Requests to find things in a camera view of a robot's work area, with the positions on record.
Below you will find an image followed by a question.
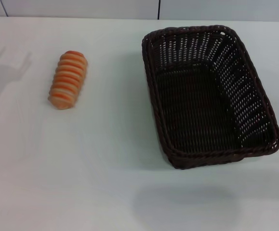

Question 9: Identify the orange striped bread loaf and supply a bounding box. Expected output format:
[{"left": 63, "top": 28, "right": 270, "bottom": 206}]
[{"left": 47, "top": 50, "right": 89, "bottom": 111}]

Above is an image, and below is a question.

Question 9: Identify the dark brown wicker basket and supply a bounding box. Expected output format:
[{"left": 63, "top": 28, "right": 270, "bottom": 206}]
[{"left": 141, "top": 25, "right": 279, "bottom": 170}]

